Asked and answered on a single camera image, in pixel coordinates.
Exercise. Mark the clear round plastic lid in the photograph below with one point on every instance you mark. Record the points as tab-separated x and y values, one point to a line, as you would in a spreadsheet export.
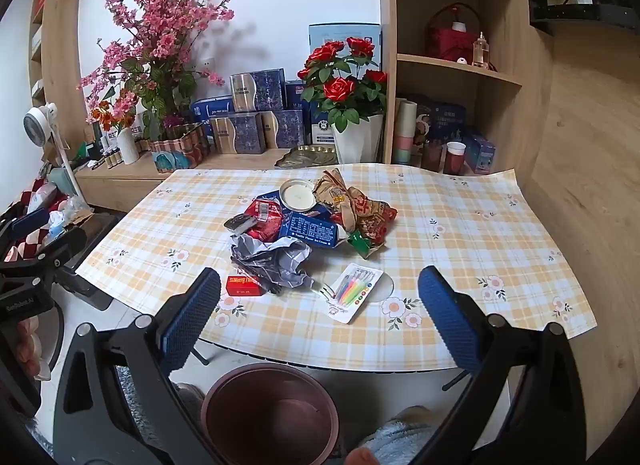
389	290

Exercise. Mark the plain blue box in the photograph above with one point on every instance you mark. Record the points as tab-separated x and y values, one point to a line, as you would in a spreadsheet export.
295	95

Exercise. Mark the potted pink blossom plant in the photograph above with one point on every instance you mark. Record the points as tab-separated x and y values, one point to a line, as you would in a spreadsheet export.
160	40

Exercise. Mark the blue cardboard box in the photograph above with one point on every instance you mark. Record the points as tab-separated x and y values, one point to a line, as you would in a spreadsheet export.
312	232

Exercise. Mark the stack of pastel cups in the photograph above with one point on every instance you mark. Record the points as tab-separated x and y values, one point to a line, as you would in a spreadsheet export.
404	135

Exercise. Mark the brown snack wrapper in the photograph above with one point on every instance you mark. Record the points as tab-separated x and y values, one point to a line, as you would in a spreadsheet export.
337	190

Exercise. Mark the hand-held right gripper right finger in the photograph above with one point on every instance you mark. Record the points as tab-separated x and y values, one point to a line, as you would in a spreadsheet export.
450	317

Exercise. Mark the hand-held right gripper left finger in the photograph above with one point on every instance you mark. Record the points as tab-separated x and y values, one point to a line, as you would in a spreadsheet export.
192	315

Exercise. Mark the potted red rose plant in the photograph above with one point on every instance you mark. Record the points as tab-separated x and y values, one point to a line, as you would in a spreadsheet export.
357	142

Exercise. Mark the white blue carton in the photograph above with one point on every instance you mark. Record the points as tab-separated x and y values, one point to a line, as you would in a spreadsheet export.
322	131

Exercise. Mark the small red box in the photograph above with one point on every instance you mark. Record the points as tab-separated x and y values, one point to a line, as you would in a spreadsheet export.
244	286

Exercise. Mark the person's left hand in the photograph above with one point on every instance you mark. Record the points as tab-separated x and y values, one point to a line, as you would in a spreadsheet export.
29	347

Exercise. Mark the white vase with orange flowers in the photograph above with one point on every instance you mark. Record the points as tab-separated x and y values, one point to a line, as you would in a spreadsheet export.
127	147

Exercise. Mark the grey plastic bag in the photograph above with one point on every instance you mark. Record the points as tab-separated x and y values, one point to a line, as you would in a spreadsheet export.
272	262

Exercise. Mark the white plastic fork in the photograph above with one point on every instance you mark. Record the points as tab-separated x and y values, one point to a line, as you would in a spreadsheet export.
322	291

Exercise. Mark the red wrapper with white label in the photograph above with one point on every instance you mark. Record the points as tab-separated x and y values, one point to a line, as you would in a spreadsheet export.
262	208

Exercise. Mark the red gift basket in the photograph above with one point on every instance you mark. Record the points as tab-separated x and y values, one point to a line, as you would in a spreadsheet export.
445	42

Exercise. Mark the brown snack bag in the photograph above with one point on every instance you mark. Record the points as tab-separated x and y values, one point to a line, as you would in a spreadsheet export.
371	220

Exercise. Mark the dark grey box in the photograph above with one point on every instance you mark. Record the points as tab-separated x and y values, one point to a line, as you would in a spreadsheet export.
97	232

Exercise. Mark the yellow checked floral tablecloth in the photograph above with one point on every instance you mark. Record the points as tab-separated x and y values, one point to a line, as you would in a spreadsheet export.
450	225

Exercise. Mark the crushed red can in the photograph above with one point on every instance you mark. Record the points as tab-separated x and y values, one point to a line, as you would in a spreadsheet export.
265	232

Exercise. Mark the row of small brown bottles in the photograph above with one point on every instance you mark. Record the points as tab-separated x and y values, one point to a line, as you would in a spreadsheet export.
111	157

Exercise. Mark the dark brown cup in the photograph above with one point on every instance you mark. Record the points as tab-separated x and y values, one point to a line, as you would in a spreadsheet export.
434	157

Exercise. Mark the brown plastic bin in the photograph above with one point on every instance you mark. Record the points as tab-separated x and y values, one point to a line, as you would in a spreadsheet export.
240	410

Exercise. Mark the clear perfume bottle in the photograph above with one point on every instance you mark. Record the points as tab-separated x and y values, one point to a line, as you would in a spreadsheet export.
481	52

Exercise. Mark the black wall shelf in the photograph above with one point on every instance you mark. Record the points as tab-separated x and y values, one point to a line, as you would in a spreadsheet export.
590	12

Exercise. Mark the red cup with white rim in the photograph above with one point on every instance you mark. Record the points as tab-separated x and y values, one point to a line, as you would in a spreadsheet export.
455	160

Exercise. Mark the small blue box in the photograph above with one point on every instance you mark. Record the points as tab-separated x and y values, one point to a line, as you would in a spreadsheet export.
480	155

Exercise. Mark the white desk fan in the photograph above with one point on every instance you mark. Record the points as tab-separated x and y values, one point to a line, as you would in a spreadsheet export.
37	122

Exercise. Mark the large light blue box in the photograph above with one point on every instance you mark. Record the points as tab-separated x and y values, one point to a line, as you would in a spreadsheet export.
327	40

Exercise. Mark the dark blue picture box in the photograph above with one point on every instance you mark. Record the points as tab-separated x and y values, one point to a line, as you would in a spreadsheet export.
447	117

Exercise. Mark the blue gold patterned gift box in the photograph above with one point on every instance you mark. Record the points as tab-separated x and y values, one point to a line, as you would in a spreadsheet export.
285	129
262	90
240	134

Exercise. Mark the gold leaf tray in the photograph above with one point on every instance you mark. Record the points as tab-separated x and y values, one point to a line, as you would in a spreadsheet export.
305	156

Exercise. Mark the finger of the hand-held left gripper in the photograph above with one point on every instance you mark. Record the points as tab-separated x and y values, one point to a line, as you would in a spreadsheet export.
65	244
27	225

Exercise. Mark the red white checked cloth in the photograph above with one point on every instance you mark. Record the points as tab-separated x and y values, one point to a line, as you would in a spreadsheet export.
30	190

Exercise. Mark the white round lid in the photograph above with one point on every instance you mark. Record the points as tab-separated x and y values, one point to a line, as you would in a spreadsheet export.
297	195

